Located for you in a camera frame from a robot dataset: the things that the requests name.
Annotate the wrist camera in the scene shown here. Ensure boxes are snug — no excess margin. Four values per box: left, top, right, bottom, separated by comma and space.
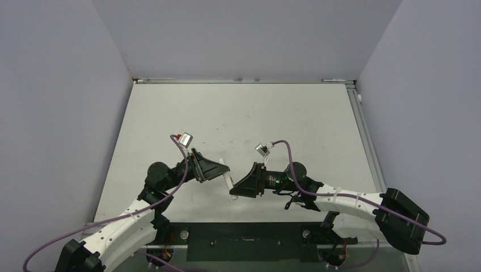
255, 142, 274, 158
176, 132, 193, 148

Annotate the purple cable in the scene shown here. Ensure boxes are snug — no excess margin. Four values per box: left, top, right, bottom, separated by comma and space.
272, 139, 447, 247
22, 134, 190, 272

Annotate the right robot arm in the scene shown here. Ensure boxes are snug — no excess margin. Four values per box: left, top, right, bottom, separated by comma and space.
229, 161, 429, 255

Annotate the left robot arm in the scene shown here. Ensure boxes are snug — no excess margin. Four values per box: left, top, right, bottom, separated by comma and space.
55, 148, 230, 271

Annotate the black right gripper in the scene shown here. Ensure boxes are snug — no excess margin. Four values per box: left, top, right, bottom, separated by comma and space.
230, 161, 299, 197

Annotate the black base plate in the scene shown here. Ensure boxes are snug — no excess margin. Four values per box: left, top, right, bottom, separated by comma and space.
149, 222, 358, 262

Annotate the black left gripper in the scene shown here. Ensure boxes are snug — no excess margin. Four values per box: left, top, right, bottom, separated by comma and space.
163, 148, 229, 191

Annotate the white remote control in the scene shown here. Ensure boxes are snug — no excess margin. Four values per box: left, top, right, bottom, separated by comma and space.
222, 170, 238, 201

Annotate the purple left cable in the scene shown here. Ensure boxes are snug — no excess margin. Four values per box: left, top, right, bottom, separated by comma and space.
22, 134, 190, 272

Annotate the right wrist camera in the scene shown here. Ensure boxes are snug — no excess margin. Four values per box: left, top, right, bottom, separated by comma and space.
255, 142, 274, 158

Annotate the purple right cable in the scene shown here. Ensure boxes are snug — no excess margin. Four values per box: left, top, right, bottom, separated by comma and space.
272, 139, 447, 247

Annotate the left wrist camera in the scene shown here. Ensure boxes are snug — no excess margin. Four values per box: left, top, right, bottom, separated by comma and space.
176, 132, 193, 148

